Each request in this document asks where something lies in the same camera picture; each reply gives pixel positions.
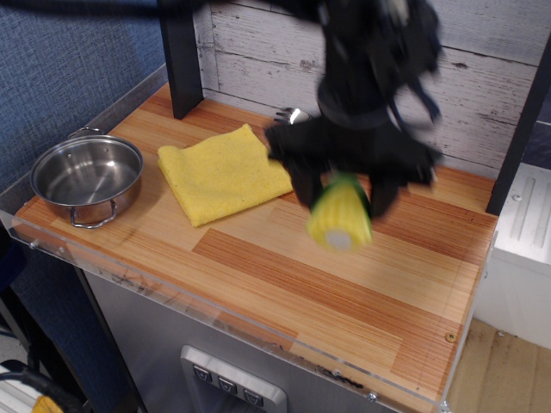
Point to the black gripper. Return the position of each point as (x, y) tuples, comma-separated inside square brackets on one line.
[(388, 156)]

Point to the green and yellow toy corn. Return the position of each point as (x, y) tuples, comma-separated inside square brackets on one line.
[(339, 219)]

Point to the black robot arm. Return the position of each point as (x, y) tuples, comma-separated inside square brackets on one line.
[(372, 49)]

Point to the yellow folded cloth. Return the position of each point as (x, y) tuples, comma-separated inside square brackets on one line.
[(222, 175)]

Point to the white cabinet at right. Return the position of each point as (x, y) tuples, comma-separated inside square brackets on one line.
[(514, 294)]

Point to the clear acrylic table guard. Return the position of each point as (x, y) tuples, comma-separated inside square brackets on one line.
[(386, 320)]

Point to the silver button control panel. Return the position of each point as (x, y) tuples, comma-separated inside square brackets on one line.
[(201, 368)]

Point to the stainless steel pot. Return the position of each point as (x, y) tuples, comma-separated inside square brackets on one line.
[(90, 178)]

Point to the yellow object bottom left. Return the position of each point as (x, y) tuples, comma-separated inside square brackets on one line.
[(45, 404)]

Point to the blue handled metal spork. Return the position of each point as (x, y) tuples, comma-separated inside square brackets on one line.
[(291, 116)]

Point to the black vertical post left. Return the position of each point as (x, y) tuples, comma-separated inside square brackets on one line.
[(182, 64)]

